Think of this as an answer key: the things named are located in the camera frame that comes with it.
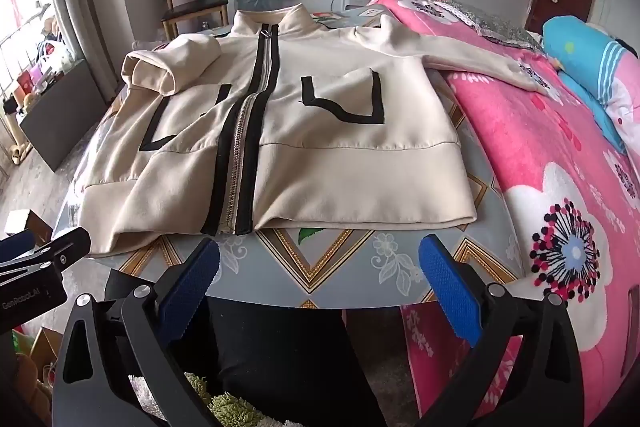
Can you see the small cardboard box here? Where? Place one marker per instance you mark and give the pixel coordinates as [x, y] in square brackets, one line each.
[27, 224]

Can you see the silver sequin cloth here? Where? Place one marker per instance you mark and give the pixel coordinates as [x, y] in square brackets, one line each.
[495, 27]

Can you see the grey cabinet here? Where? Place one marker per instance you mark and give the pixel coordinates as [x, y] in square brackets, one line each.
[60, 112]

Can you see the cream jacket with black trim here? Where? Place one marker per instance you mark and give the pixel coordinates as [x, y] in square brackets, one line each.
[320, 107]

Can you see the blue striped pillow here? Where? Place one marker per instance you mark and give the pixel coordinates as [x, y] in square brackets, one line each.
[585, 52]

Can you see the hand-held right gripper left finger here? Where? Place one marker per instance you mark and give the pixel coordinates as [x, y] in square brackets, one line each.
[192, 287]

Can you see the person's black pants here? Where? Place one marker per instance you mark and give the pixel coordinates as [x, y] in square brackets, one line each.
[290, 357]

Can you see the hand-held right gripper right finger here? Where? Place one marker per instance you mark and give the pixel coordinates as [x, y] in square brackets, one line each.
[450, 292]

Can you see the person's green fuzzy robe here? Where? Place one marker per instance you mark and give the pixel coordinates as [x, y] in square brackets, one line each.
[225, 407]

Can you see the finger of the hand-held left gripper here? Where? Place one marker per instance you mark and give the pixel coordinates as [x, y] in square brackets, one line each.
[14, 246]
[65, 244]

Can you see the pink floral blanket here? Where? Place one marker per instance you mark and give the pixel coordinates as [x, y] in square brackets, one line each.
[525, 132]

